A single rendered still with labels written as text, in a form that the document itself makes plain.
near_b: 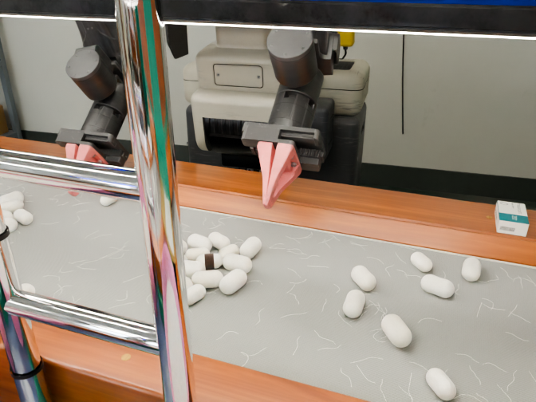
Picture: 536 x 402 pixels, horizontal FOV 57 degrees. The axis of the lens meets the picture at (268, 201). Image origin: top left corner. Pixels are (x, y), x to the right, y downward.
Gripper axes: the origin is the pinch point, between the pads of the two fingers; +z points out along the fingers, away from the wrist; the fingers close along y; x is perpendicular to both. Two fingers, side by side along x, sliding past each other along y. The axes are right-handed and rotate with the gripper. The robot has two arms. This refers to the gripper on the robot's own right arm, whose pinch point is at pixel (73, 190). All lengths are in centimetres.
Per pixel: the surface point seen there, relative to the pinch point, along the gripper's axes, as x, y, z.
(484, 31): -36, 55, -1
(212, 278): -9.7, 31.3, 11.5
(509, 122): 155, 86, -127
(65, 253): -7.9, 9.7, 11.8
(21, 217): -6.5, -0.8, 7.8
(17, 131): 156, -192, -90
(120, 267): -8.2, 18.3, 12.2
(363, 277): -6.3, 47.6, 7.2
